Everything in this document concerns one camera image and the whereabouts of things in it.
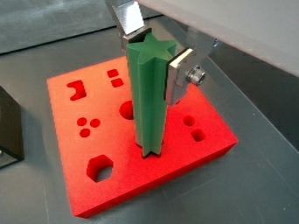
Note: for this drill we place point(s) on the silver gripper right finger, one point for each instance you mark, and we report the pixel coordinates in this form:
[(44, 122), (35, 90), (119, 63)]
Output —
[(185, 68)]

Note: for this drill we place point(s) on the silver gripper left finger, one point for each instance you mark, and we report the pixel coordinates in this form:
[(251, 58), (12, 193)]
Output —
[(128, 19)]

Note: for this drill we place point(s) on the green star peg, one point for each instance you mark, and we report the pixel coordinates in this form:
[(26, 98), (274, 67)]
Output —
[(147, 59)]

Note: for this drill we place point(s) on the red shape sorter block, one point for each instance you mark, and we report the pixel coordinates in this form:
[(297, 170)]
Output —
[(106, 170)]

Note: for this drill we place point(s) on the black curved holder stand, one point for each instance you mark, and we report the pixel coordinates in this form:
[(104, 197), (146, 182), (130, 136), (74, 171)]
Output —
[(11, 130)]

